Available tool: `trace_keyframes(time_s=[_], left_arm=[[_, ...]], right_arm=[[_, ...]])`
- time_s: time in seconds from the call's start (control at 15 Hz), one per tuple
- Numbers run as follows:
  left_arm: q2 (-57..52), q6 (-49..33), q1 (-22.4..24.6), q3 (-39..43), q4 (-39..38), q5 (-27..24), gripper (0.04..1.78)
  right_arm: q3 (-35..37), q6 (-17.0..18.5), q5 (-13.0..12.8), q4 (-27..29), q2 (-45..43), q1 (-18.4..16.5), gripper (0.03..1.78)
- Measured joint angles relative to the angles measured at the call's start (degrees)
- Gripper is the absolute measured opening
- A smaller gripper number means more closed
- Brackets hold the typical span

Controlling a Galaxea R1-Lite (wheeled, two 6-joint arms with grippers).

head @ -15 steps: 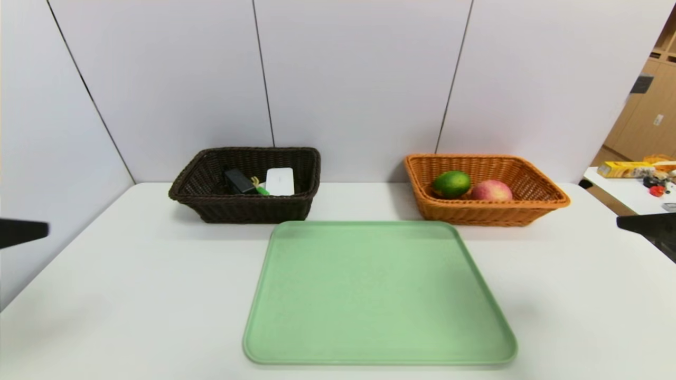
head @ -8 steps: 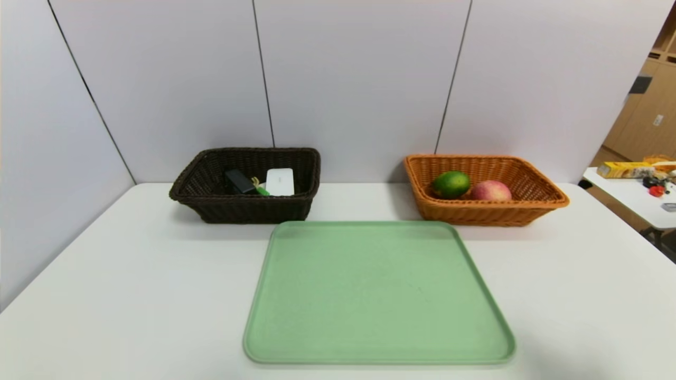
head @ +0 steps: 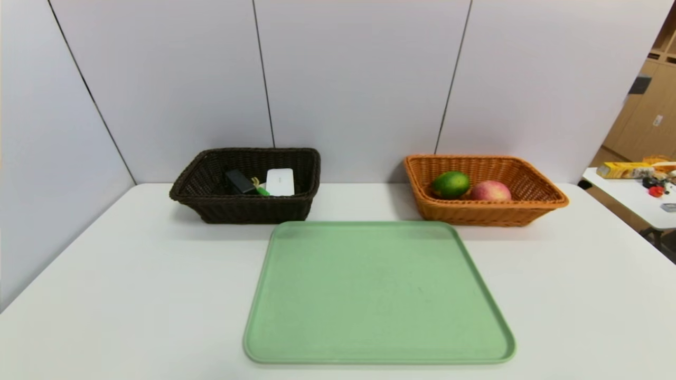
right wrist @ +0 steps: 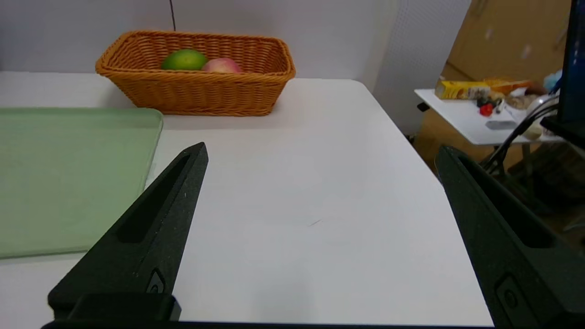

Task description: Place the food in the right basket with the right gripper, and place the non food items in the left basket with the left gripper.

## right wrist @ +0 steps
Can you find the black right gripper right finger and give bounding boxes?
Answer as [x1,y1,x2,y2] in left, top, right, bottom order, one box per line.
[434,145,585,329]

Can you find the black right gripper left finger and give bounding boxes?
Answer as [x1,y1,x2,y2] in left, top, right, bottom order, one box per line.
[48,142,209,321]

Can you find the green citrus fruit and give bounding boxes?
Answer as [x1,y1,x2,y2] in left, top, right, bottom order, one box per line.
[161,49,209,71]

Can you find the pink peach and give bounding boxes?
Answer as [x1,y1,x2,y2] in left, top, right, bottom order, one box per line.
[202,58,242,74]

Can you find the orange wicker basket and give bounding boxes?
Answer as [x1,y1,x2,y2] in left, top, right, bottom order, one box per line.
[95,30,296,117]

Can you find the light green plastic tray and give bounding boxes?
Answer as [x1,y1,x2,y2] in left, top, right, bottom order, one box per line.
[0,107,164,260]

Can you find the white side table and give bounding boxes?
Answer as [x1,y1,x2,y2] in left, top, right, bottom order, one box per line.
[415,88,565,146]

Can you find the orange packet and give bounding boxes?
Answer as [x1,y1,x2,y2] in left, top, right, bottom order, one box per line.
[484,79,533,96]

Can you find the yellow box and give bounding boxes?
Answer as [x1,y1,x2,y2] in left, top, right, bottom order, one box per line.
[434,80,490,100]

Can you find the black cables beside table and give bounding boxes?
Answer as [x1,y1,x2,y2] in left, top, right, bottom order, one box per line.
[480,94,560,174]

